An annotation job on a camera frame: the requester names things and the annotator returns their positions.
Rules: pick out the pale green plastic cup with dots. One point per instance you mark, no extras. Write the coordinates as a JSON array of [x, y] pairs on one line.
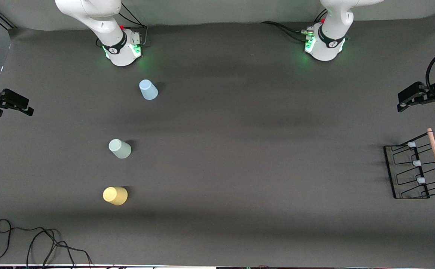
[[120, 148]]

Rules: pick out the yellow plastic cup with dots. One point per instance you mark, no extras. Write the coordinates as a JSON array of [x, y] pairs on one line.
[[115, 195]]

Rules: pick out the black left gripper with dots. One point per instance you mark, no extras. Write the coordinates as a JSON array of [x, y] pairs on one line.
[[429, 96]]

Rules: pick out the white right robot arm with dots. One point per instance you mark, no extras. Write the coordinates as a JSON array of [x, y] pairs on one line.
[[114, 41]]

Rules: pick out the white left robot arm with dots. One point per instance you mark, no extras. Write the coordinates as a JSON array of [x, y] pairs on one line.
[[329, 37]]

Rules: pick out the dark grey table mat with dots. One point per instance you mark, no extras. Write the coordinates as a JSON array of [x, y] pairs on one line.
[[277, 209]]

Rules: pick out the light blue plastic cup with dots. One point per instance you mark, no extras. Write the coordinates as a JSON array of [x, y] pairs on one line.
[[148, 90]]

